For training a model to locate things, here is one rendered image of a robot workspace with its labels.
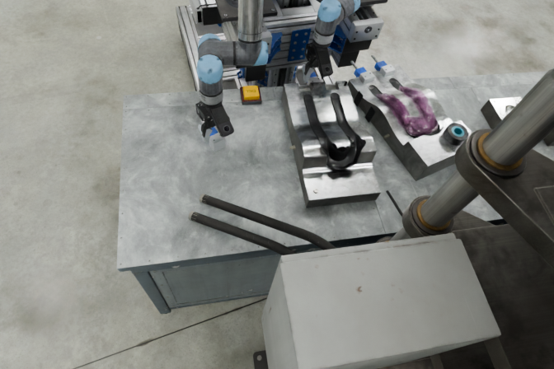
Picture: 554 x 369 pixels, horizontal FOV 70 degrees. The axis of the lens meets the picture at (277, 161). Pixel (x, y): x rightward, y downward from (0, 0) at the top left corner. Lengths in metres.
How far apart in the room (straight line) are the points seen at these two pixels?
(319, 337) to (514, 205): 0.36
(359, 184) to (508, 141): 0.81
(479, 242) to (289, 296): 0.49
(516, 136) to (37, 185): 2.32
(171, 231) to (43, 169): 1.37
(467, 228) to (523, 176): 0.25
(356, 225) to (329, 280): 0.82
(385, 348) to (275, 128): 1.10
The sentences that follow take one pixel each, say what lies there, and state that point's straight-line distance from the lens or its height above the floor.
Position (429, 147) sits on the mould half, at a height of 0.91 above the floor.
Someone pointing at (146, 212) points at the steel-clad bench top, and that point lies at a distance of 1.40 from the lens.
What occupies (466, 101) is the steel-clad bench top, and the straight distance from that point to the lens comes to 1.95.
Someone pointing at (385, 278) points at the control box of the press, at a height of 1.47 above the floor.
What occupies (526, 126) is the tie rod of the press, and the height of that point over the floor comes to 1.63.
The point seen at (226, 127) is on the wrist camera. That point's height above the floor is 0.99.
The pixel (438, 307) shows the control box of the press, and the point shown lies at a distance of 0.66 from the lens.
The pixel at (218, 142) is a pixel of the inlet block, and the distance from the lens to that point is 1.46.
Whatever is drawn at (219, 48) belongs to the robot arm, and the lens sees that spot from 1.29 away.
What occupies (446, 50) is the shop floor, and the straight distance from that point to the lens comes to 3.53.
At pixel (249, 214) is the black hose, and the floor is 0.87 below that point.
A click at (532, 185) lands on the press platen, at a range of 0.75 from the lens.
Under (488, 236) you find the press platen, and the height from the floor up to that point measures 1.29.
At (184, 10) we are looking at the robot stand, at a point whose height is 0.23.
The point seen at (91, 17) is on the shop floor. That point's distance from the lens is 3.41.
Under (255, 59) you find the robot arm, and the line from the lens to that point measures 1.30.
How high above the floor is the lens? 2.05
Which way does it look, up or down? 57 degrees down
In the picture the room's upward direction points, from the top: 11 degrees clockwise
